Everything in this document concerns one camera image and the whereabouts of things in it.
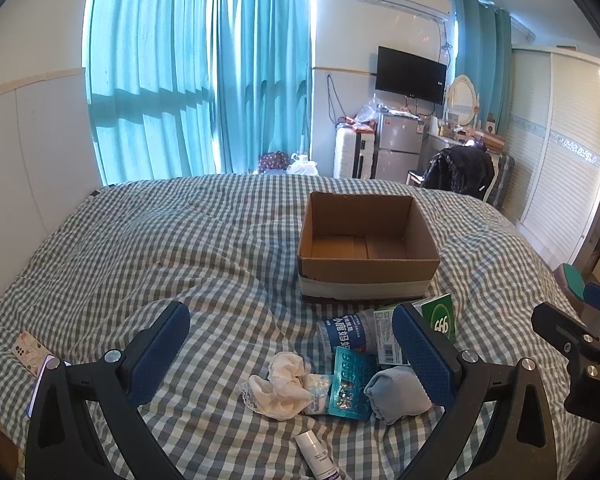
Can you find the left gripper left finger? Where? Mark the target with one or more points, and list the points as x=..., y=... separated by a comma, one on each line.
x=62, y=440

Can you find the white dressing table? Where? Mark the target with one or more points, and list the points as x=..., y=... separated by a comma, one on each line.
x=433, y=143

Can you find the floral phone case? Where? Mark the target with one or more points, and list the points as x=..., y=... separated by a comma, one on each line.
x=30, y=352

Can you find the crushed plastic water bottle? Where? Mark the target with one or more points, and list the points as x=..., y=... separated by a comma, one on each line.
x=355, y=331

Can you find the oval vanity mirror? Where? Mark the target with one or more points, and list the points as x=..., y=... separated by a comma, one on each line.
x=462, y=102

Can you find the silver refrigerator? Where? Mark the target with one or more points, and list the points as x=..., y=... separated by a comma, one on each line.
x=398, y=145

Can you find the teal pill blister pack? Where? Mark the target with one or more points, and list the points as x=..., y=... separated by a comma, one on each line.
x=352, y=372

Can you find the teal curtain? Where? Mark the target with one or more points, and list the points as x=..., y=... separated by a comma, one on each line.
x=148, y=88
x=484, y=55
x=262, y=76

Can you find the black wall television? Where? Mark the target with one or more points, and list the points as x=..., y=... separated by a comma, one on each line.
x=410, y=75

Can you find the black jacket on chair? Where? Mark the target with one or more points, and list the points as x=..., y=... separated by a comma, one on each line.
x=464, y=170

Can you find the dark red patterned bag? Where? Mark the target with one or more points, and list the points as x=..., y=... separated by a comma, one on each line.
x=273, y=163

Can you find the white cloth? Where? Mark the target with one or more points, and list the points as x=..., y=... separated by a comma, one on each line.
x=280, y=396

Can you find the white louvered wardrobe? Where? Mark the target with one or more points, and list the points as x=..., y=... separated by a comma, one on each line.
x=553, y=136

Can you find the green topped stool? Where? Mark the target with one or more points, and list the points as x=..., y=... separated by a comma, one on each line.
x=570, y=281

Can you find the middle teal curtain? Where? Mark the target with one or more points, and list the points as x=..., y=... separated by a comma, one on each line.
x=262, y=76

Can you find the open cardboard box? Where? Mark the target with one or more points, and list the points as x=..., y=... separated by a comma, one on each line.
x=365, y=247

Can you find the light blue sock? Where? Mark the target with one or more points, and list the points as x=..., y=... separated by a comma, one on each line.
x=395, y=393

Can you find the left teal curtain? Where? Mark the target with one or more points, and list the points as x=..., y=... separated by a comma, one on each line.
x=148, y=88

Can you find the green 666 medicine box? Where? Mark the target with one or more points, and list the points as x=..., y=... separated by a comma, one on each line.
x=438, y=312

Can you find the checkered bed quilt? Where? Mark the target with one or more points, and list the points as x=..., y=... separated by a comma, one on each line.
x=226, y=247

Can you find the right teal curtain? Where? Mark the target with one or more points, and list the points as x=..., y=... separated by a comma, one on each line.
x=484, y=55

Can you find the white suitcase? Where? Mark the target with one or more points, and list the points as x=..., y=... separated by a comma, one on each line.
x=354, y=153

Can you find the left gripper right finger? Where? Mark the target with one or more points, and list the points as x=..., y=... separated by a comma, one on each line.
x=519, y=440

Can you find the large clear water jug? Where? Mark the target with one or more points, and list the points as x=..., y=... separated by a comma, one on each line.
x=300, y=164

